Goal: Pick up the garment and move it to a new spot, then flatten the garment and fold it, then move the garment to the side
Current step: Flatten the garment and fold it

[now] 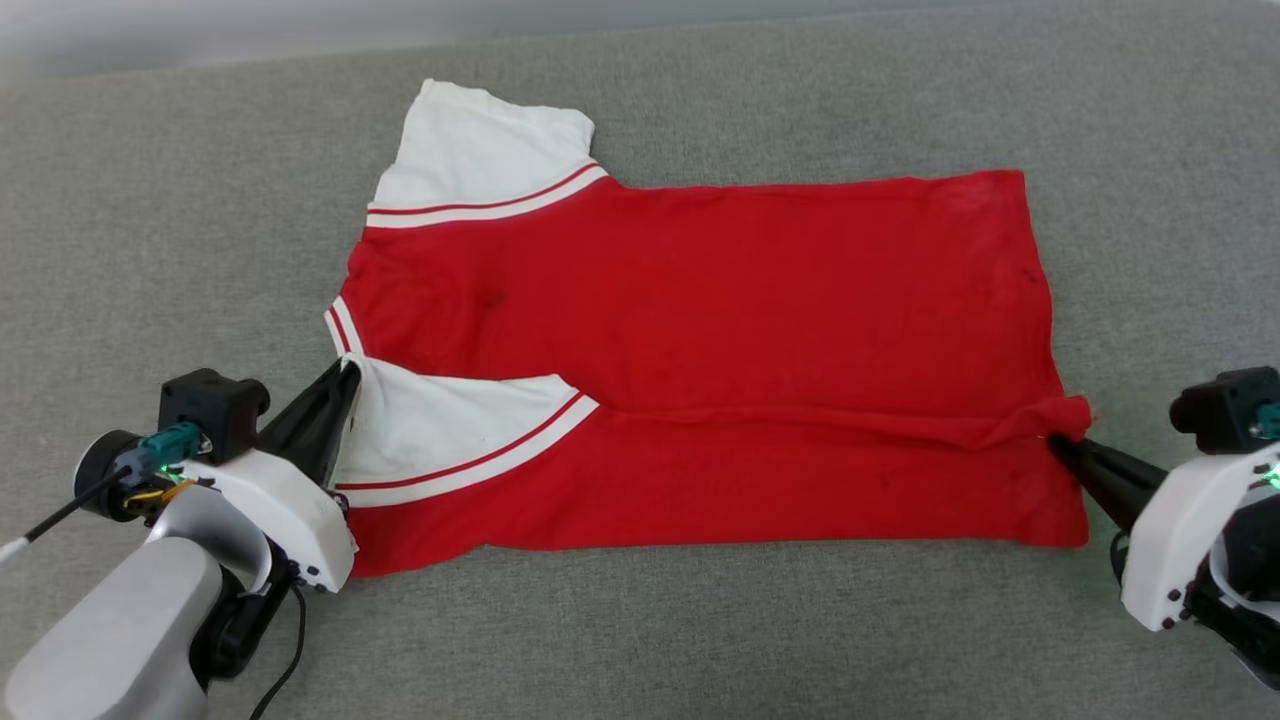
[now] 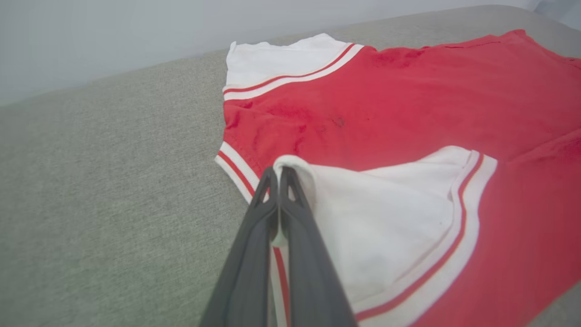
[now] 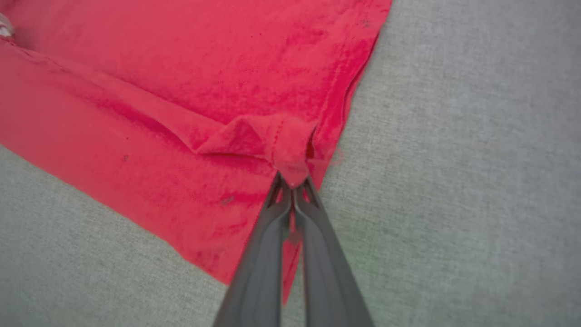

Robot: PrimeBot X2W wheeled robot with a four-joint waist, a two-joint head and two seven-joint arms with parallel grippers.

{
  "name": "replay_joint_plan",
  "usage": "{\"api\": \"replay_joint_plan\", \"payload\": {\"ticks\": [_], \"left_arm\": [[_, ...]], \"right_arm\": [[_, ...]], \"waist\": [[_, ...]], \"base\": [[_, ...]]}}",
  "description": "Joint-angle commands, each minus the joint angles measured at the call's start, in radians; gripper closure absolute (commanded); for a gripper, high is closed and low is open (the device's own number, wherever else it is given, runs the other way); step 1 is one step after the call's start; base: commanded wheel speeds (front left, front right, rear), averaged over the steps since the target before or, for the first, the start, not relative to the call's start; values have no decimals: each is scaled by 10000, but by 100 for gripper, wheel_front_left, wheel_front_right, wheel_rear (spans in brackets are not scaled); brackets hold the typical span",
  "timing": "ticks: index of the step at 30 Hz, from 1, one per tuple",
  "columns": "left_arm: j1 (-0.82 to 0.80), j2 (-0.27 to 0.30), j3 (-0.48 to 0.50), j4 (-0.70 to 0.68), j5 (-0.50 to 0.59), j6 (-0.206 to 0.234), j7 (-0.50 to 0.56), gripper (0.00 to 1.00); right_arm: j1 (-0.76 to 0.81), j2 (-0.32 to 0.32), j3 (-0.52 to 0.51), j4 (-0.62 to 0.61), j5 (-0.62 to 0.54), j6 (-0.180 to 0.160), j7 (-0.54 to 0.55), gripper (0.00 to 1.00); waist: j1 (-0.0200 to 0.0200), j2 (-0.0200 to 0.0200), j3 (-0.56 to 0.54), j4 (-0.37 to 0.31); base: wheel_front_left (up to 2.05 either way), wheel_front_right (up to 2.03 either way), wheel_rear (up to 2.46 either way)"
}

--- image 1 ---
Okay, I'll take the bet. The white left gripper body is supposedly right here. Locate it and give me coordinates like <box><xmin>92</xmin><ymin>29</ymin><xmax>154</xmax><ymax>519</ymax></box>
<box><xmin>180</xmin><ymin>445</ymin><xmax>360</xmax><ymax>595</ymax></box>

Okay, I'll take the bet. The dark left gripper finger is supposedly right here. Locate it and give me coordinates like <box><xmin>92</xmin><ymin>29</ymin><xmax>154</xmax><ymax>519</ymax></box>
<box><xmin>256</xmin><ymin>357</ymin><xmax>364</xmax><ymax>492</ymax></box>

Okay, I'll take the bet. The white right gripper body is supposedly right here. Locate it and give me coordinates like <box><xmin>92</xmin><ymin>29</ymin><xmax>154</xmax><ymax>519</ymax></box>
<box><xmin>1119</xmin><ymin>445</ymin><xmax>1280</xmax><ymax>634</ymax></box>

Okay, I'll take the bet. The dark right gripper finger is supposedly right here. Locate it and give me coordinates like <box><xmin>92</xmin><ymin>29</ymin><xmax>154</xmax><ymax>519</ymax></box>
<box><xmin>1045</xmin><ymin>431</ymin><xmax>1170</xmax><ymax>535</ymax></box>

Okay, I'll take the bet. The red shirt with white sleeves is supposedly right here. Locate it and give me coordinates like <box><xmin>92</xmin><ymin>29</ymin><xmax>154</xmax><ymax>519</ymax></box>
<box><xmin>323</xmin><ymin>78</ymin><xmax>1095</xmax><ymax>579</ymax></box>

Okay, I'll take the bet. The grey fabric sofa cushion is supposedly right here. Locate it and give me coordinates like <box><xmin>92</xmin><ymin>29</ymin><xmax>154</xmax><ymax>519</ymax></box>
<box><xmin>0</xmin><ymin>0</ymin><xmax>1280</xmax><ymax>720</ymax></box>

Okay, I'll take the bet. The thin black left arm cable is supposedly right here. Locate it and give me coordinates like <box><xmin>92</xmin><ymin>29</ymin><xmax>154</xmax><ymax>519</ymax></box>
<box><xmin>247</xmin><ymin>583</ymin><xmax>308</xmax><ymax>720</ymax></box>

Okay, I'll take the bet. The teal left camera connector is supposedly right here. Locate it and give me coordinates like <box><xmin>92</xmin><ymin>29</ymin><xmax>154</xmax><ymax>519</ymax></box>
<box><xmin>137</xmin><ymin>421</ymin><xmax>208</xmax><ymax>470</ymax></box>

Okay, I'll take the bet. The black cable with white sleeve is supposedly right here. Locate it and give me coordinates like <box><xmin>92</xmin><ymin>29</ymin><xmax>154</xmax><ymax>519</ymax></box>
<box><xmin>0</xmin><ymin>462</ymin><xmax>141</xmax><ymax>573</ymax></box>

